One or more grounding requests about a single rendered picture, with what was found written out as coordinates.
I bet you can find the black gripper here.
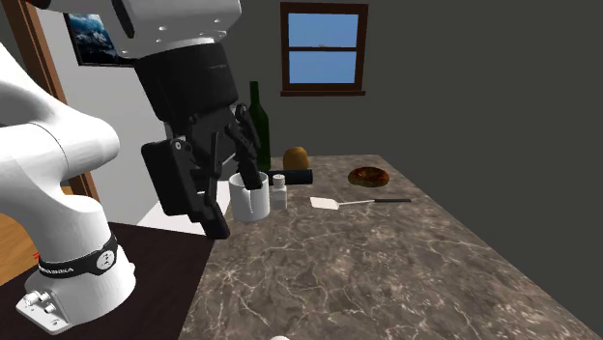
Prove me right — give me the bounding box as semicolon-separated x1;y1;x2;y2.
133;42;265;241

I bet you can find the white mug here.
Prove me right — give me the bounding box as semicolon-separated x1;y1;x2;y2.
228;171;272;223

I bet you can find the dark green glass bottle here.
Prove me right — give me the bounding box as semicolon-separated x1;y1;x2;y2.
247;80;273;174

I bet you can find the white salt shaker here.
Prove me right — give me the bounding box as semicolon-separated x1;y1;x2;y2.
271;173;289;212

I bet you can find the brown kiwi fruit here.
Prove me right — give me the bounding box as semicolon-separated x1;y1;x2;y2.
282;146;310;172

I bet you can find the black cylinder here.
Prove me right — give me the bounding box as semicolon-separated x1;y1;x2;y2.
267;168;314;186

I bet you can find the dark robot stand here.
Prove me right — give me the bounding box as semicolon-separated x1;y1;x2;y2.
0;221;215;340

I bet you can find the brown bagel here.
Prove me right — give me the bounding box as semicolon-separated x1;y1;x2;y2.
347;166;391;188

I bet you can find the brown framed window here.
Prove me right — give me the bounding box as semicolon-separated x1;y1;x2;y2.
279;1;370;99

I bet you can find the white spatula with black handle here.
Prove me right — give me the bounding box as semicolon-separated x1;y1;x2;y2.
309;196;413;212

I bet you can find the dark framed wall picture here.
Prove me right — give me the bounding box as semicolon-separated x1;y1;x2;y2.
63;12;138;69

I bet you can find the brown wooden door frame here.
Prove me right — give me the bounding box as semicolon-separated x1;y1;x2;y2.
1;0;101;204

